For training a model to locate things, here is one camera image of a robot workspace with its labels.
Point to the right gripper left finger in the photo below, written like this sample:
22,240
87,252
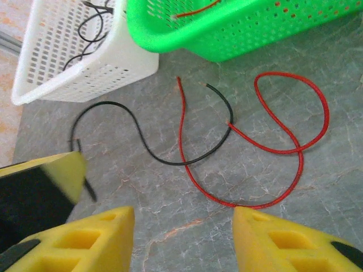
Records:
85,255

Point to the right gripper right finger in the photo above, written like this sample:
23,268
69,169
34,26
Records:
269,249

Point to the green perforated plastic basket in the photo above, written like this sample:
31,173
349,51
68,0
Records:
170,34

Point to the white perforated plastic basket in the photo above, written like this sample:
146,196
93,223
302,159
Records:
122,65

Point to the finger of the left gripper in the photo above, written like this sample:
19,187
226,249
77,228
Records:
28,198

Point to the aluminium frame post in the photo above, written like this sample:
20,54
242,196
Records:
10,42

